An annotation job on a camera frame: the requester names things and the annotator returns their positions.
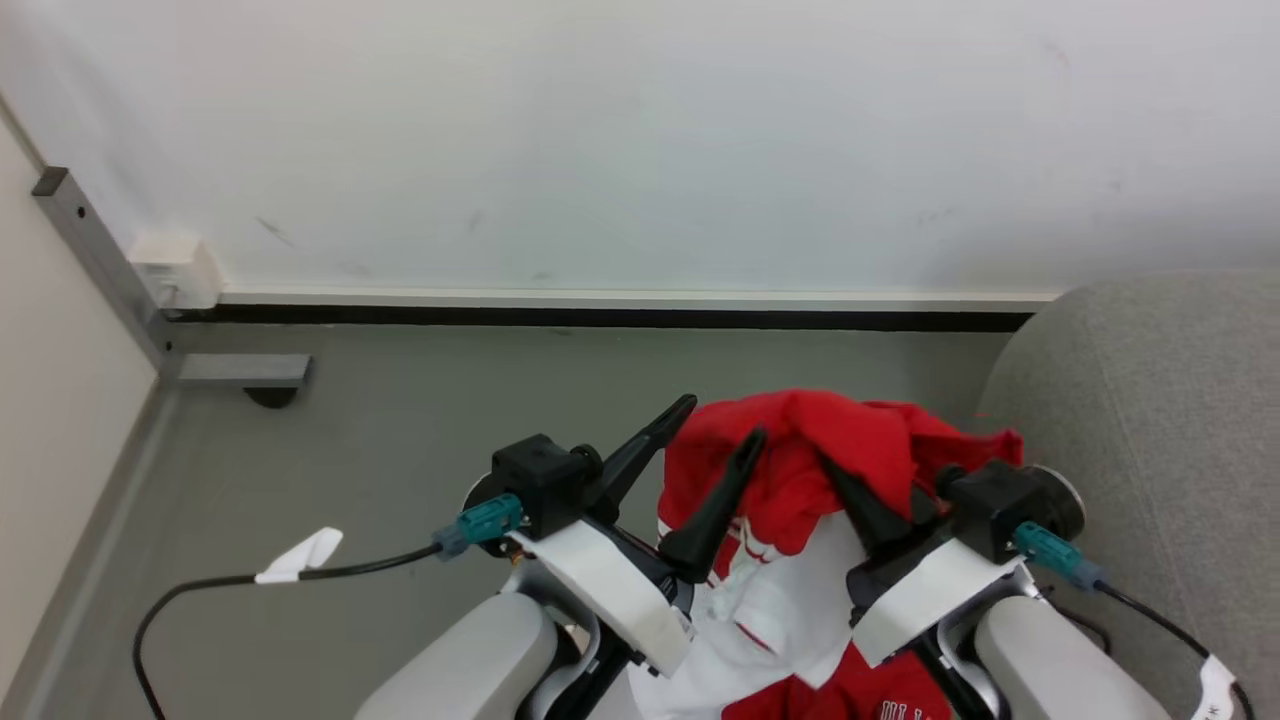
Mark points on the black round frame foot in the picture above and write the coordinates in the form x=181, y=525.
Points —
x=270, y=397

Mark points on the grey fabric sofa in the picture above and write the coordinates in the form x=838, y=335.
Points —
x=1150, y=420

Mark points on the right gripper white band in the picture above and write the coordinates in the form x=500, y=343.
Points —
x=930, y=595

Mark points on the white wall box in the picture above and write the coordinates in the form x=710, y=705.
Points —
x=180, y=270

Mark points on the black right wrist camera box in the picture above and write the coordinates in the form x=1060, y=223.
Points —
x=1000, y=505

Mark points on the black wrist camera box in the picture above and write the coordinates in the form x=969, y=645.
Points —
x=1000, y=505
x=545, y=480

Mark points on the red and white garment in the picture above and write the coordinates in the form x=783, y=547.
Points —
x=800, y=470

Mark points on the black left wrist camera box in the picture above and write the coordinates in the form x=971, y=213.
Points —
x=545, y=480

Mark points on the grey floor skirting rail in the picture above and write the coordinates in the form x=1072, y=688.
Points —
x=100, y=530

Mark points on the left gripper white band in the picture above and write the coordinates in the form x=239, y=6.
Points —
x=620, y=595

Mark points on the white and black baseboard strip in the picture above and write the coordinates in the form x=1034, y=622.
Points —
x=600, y=308

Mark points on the grey metal frame post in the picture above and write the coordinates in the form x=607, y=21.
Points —
x=100, y=255

